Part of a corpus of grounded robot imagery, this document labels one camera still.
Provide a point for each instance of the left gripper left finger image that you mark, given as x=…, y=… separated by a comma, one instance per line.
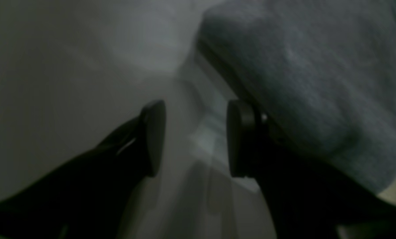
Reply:
x=85, y=198

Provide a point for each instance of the left gripper right finger image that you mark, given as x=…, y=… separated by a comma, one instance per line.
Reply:
x=307, y=199

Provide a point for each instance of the grey T-shirt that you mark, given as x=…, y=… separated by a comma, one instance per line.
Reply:
x=324, y=71

